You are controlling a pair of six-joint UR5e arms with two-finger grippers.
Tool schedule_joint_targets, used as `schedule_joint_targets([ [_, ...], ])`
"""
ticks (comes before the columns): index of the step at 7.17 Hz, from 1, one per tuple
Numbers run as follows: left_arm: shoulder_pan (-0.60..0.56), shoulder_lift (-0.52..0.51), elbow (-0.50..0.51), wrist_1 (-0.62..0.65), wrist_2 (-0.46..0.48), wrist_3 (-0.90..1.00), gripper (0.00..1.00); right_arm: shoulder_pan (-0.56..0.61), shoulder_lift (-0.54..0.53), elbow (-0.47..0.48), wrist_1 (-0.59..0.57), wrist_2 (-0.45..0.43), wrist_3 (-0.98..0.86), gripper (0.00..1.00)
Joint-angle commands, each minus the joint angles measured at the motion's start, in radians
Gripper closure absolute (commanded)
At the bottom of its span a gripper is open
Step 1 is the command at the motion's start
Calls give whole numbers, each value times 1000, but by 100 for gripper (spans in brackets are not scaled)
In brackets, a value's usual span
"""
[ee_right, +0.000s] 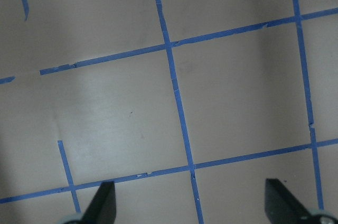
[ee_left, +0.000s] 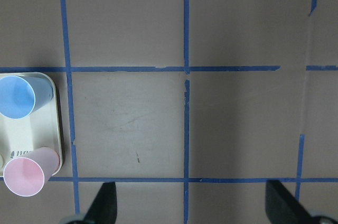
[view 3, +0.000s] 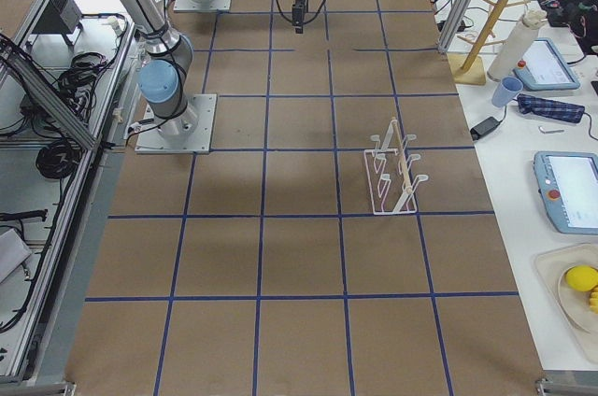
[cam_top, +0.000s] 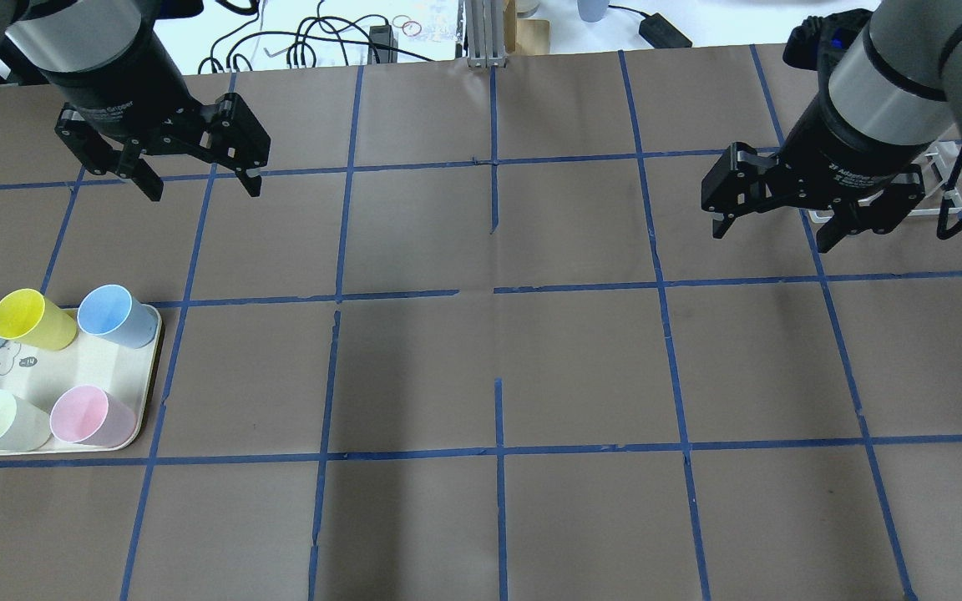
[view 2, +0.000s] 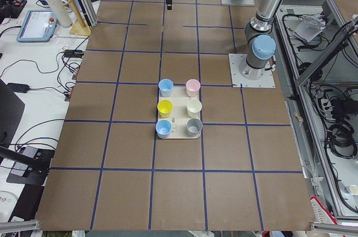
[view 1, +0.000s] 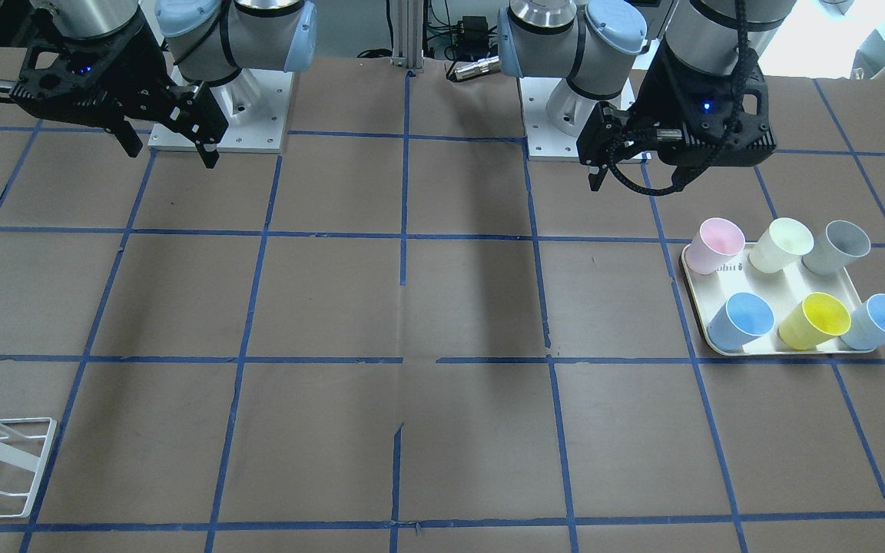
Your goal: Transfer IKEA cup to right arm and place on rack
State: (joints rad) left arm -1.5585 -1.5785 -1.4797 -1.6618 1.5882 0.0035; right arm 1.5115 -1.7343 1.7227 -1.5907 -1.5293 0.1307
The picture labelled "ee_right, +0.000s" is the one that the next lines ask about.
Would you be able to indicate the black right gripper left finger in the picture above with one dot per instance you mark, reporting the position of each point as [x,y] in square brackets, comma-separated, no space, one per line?
[102,208]

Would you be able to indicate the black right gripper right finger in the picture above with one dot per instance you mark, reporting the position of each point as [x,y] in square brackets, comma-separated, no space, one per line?
[281,206]

